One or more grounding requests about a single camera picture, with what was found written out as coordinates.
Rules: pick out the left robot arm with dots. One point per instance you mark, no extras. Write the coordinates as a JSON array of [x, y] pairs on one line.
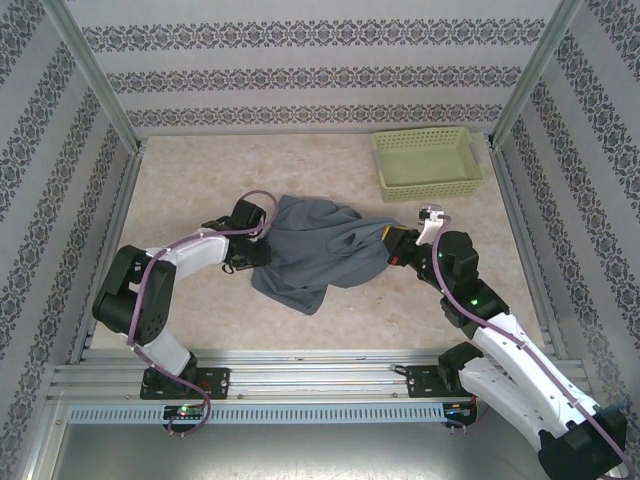
[[200, 252]]

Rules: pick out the aluminium corner post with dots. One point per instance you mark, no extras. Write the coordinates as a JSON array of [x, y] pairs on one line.
[[544, 75], [95, 75]]

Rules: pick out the aluminium mounting rail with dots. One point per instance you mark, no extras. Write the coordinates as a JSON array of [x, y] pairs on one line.
[[310, 372]]

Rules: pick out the grey t-shirt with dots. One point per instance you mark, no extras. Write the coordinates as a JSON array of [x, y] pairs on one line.
[[320, 250]]

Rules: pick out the grey metal panel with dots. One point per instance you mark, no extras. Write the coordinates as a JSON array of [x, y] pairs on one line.
[[300, 455]]

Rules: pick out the green plastic basket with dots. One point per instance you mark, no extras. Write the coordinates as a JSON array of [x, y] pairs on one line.
[[430, 165]]

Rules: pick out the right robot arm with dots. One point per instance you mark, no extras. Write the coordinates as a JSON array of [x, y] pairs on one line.
[[505, 345]]

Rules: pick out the aluminium side rail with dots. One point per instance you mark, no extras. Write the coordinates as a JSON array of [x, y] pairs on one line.
[[519, 225], [122, 200]]

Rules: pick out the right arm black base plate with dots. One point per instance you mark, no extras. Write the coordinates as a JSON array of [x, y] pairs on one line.
[[422, 382]]

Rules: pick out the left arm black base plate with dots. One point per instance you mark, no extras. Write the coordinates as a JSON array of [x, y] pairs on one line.
[[217, 382]]

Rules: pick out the aluminium lower frame bar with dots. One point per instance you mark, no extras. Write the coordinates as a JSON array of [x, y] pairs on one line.
[[42, 440]]

